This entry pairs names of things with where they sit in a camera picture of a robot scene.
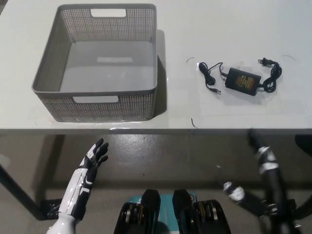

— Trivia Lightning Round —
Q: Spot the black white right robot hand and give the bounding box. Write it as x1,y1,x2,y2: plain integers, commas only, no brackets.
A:
223,129,293,215

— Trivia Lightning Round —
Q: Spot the black table foot plate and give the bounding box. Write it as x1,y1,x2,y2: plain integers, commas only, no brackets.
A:
40,199,63,220
260,198,297,216

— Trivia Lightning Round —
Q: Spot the black metal table leg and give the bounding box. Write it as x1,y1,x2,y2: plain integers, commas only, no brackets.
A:
0,162,47,221

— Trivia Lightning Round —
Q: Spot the black power adapter with cord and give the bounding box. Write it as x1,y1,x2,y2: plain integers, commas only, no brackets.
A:
197,58,283,96

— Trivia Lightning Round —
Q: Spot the transparent plastic film sheet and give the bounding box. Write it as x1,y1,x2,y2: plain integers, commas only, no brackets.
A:
195,59,309,117

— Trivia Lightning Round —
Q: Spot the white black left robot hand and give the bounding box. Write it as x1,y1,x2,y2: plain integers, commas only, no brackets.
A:
59,138,109,217

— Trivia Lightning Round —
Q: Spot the grey perforated plastic basket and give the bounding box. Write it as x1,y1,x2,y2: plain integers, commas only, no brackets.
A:
31,3,158,123

